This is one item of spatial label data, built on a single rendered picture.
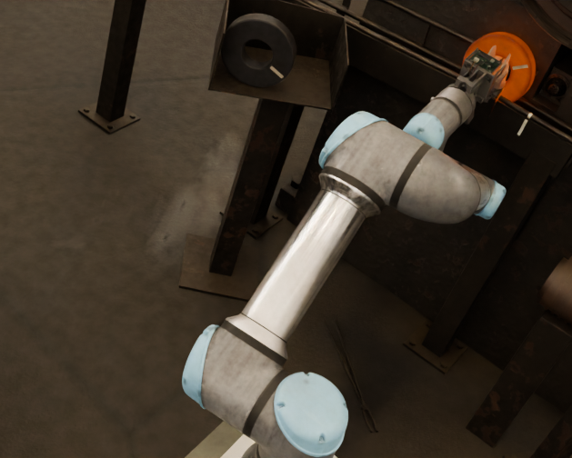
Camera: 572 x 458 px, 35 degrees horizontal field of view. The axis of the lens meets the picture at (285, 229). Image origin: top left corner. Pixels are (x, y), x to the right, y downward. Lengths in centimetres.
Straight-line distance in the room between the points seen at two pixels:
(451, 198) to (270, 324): 34
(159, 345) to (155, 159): 70
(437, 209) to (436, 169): 6
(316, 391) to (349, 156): 37
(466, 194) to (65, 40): 189
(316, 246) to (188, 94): 160
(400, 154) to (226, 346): 40
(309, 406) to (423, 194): 37
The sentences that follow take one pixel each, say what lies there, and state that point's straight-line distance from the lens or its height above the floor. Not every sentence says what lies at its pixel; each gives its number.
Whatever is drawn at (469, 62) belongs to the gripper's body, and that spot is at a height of 80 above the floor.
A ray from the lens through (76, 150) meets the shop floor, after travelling 260.
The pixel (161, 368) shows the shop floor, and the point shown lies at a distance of 208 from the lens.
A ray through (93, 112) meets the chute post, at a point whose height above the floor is 1.
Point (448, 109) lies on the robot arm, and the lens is 178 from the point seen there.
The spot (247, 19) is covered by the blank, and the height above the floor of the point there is 74.
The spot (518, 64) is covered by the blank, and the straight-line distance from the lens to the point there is 199.
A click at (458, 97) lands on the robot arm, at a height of 76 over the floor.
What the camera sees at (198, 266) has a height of 1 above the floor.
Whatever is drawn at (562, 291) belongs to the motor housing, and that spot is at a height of 49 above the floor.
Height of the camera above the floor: 160
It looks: 39 degrees down
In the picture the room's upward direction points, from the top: 20 degrees clockwise
